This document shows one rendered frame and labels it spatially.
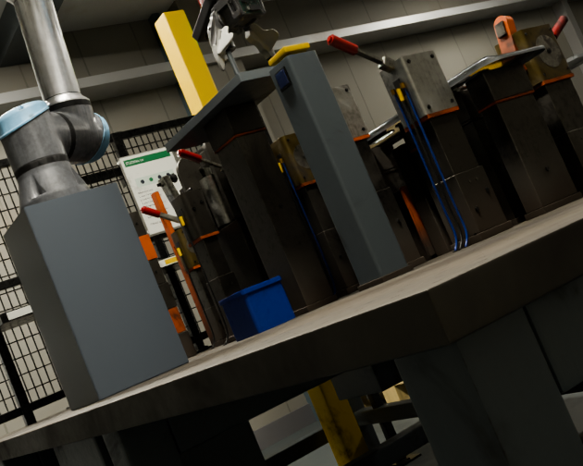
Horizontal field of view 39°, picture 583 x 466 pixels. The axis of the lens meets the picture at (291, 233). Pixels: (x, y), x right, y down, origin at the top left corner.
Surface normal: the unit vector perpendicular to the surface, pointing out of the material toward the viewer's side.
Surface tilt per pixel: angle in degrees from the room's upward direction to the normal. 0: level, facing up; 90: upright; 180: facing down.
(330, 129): 90
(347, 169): 90
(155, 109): 90
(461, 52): 90
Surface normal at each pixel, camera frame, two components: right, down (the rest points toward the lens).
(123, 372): 0.49, -0.28
